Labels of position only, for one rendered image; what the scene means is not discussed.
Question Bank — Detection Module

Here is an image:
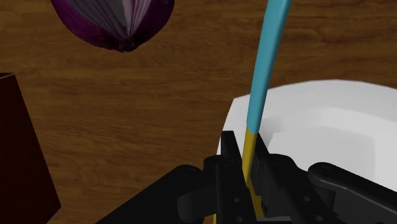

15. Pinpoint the blue and yellow utensil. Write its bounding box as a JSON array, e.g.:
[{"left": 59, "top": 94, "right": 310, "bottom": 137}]
[{"left": 212, "top": 0, "right": 293, "bottom": 224}]

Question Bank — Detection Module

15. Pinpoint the red onion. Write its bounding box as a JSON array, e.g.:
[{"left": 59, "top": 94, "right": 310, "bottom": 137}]
[{"left": 50, "top": 0, "right": 176, "bottom": 53}]

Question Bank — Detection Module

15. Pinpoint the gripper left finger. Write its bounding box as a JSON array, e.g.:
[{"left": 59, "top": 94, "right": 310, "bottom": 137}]
[{"left": 95, "top": 130, "right": 258, "bottom": 224}]

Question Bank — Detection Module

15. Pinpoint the dark red box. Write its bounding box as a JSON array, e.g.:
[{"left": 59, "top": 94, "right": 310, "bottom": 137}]
[{"left": 0, "top": 73, "right": 62, "bottom": 224}]

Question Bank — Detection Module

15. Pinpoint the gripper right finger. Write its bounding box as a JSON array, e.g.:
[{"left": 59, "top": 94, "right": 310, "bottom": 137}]
[{"left": 249, "top": 132, "right": 397, "bottom": 224}]

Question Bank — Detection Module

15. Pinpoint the white plate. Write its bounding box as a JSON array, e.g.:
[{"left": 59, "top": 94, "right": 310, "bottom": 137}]
[{"left": 216, "top": 79, "right": 397, "bottom": 193}]

